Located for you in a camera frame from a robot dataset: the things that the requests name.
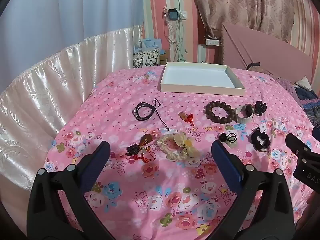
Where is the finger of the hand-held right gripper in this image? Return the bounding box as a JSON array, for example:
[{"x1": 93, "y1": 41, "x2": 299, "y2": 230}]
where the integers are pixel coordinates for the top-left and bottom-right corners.
[{"x1": 285, "y1": 133, "x2": 313, "y2": 161}]

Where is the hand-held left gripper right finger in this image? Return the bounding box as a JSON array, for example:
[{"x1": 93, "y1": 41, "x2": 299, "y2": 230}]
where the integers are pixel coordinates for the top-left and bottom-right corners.
[{"x1": 211, "y1": 140, "x2": 298, "y2": 240}]

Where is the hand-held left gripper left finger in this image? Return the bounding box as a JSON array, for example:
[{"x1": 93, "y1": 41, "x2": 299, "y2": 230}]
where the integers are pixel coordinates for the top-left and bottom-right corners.
[{"x1": 27, "y1": 141, "x2": 112, "y2": 240}]

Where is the black knot jade pendant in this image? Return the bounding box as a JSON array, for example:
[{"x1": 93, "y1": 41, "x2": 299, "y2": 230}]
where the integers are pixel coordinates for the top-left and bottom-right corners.
[{"x1": 219, "y1": 132, "x2": 238, "y2": 148}]

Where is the white band wristwatch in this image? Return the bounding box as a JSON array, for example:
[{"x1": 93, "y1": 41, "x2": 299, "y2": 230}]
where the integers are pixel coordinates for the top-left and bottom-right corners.
[{"x1": 234, "y1": 104, "x2": 257, "y2": 124}]

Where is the brown wooden bead bracelet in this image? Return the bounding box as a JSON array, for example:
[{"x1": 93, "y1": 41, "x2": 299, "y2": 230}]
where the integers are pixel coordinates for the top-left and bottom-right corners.
[{"x1": 205, "y1": 100, "x2": 235, "y2": 124}]

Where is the red knot pendant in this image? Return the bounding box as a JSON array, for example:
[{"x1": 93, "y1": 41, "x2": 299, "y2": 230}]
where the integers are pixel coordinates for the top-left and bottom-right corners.
[{"x1": 178, "y1": 112, "x2": 195, "y2": 126}]

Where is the black cord bracelet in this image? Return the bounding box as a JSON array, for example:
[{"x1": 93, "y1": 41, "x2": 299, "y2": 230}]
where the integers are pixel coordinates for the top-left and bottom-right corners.
[{"x1": 132, "y1": 98, "x2": 171, "y2": 131}]

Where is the white shallow tray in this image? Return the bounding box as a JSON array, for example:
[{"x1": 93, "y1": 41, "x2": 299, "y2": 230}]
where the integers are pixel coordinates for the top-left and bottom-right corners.
[{"x1": 160, "y1": 62, "x2": 247, "y2": 97}]

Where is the blue knit blanket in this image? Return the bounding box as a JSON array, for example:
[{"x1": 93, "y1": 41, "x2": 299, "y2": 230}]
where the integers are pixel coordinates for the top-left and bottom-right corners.
[{"x1": 295, "y1": 85, "x2": 320, "y2": 126}]

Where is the pink floral bedsheet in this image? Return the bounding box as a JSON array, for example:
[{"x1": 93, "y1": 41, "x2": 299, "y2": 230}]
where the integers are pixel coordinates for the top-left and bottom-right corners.
[{"x1": 42, "y1": 65, "x2": 315, "y2": 240}]

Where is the amber gourd pendant dark knot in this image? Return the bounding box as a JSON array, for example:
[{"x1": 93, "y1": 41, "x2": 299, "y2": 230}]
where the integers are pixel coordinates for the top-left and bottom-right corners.
[{"x1": 126, "y1": 134, "x2": 153, "y2": 156}]

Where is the purple dotted quilt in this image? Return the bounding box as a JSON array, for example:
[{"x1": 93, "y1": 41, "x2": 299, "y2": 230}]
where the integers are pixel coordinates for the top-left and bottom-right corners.
[{"x1": 275, "y1": 76, "x2": 320, "y2": 128}]

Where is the white pillow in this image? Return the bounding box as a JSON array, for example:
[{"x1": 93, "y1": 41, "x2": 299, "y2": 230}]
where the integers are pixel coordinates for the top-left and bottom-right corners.
[{"x1": 296, "y1": 76, "x2": 313, "y2": 90}]

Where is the cream scrunchie with bow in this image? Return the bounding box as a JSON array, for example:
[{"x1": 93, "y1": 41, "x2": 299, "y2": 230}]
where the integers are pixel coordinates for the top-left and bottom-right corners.
[{"x1": 157, "y1": 129, "x2": 200, "y2": 161}]

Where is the brown garment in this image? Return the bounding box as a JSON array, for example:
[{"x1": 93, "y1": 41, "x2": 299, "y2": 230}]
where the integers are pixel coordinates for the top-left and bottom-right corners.
[{"x1": 246, "y1": 62, "x2": 273, "y2": 75}]

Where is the cream satin curtain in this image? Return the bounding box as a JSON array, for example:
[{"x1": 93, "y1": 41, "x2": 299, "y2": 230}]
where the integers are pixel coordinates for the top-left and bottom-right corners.
[{"x1": 0, "y1": 25, "x2": 144, "y2": 195}]

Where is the pink headboard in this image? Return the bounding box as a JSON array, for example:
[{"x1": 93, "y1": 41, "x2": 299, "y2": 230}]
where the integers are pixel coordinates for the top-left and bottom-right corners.
[{"x1": 221, "y1": 22, "x2": 314, "y2": 84}]

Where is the black white floral bag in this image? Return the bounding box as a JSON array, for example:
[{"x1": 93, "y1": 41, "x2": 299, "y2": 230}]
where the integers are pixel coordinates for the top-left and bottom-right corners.
[{"x1": 132, "y1": 50, "x2": 160, "y2": 68}]

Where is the pink patterned curtain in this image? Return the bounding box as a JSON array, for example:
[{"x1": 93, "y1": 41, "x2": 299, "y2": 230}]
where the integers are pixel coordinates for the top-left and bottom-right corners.
[{"x1": 191, "y1": 0, "x2": 300, "y2": 43}]

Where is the white sheer curtain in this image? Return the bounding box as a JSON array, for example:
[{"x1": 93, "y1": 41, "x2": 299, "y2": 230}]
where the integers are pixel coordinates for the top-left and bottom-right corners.
[{"x1": 0, "y1": 0, "x2": 150, "y2": 85}]

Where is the red cord gold charm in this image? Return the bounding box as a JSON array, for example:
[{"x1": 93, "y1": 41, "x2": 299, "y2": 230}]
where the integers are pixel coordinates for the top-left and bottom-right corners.
[{"x1": 134, "y1": 149, "x2": 157, "y2": 164}]

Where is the bundle of white cables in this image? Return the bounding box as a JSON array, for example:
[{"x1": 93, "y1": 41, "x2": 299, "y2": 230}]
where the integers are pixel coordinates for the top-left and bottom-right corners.
[{"x1": 164, "y1": 20, "x2": 187, "y2": 62}]

